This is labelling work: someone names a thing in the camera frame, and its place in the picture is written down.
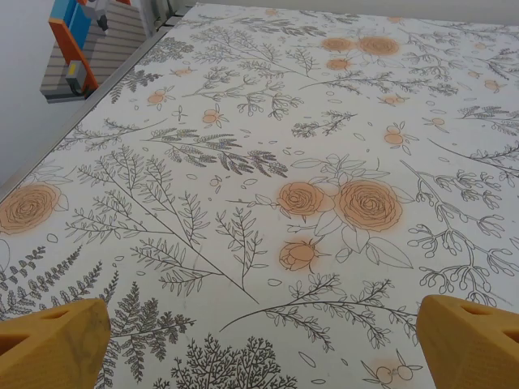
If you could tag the floral print tablecloth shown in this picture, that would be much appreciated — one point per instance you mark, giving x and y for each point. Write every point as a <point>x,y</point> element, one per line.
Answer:
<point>259,162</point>

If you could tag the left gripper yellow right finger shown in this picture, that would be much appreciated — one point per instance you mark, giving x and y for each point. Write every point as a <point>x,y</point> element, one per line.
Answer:
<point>474,348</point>

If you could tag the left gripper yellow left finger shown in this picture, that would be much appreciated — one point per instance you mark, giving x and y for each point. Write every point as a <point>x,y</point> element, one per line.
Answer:
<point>48,348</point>

